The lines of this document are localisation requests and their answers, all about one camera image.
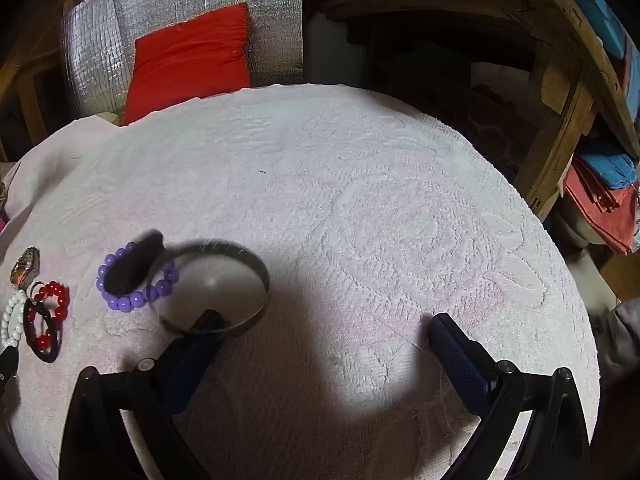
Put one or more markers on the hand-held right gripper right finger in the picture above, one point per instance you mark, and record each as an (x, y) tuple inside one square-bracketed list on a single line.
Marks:
[(455, 355)]

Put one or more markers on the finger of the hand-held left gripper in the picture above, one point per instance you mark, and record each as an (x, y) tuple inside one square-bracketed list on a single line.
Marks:
[(7, 367)]

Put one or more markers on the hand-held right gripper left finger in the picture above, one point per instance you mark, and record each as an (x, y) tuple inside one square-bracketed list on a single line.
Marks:
[(190, 360)]

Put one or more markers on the silver metal bangle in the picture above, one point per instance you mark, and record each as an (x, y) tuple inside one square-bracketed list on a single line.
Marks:
[(260, 280)]

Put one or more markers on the brown metal brooch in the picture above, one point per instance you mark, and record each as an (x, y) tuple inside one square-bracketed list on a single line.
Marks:
[(27, 270)]

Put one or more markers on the grey cloth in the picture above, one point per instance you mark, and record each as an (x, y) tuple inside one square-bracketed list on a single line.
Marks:
[(625, 340)]

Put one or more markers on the white embossed towel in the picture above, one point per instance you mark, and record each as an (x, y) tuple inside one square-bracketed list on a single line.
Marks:
[(350, 185)]

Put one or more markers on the red folded cloth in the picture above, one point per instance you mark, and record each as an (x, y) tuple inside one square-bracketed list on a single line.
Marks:
[(600, 210)]

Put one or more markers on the blue folded cloth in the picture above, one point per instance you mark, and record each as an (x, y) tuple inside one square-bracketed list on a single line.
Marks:
[(607, 165)]

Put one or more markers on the red cushion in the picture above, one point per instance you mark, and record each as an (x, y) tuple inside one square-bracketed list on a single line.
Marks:
[(190, 60)]

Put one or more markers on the silver foil insulation mat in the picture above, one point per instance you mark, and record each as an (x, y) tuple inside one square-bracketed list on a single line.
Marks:
[(90, 60)]

